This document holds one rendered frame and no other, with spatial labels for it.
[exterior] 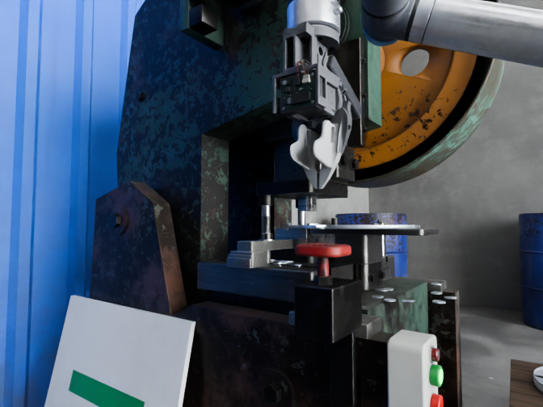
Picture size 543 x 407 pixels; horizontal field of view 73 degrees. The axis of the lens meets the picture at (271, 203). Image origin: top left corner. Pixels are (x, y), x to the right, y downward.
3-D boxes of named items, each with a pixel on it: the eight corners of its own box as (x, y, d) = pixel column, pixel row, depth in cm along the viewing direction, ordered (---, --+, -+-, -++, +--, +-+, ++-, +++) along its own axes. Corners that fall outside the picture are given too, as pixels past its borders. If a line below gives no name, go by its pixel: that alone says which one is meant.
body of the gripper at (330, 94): (271, 119, 50) (271, 32, 51) (304, 132, 57) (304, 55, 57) (320, 108, 45) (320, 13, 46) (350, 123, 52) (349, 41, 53)
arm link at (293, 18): (305, 29, 58) (353, 11, 53) (305, 57, 58) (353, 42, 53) (276, 6, 52) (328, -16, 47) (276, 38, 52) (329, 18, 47)
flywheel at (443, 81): (275, 65, 168) (335, 208, 146) (246, 48, 152) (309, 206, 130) (426, -63, 130) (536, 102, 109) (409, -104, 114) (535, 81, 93)
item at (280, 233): (337, 245, 95) (336, 228, 96) (307, 248, 83) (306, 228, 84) (307, 244, 101) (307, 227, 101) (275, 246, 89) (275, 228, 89)
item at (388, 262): (395, 277, 101) (394, 255, 101) (312, 306, 65) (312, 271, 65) (301, 269, 119) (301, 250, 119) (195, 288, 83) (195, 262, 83)
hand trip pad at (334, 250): (355, 297, 52) (355, 243, 53) (336, 304, 47) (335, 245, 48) (312, 292, 56) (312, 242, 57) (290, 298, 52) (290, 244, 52)
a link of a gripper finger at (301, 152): (282, 186, 50) (282, 120, 51) (305, 190, 55) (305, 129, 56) (301, 186, 48) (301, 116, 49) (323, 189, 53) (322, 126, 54)
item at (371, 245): (441, 288, 80) (439, 226, 80) (424, 299, 68) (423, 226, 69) (336, 279, 94) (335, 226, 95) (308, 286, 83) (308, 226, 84)
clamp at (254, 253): (296, 261, 83) (296, 216, 84) (249, 268, 70) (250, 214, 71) (275, 260, 87) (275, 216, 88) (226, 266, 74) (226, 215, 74)
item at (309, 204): (318, 211, 93) (318, 196, 93) (309, 211, 89) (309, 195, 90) (308, 211, 95) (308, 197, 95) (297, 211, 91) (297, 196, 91)
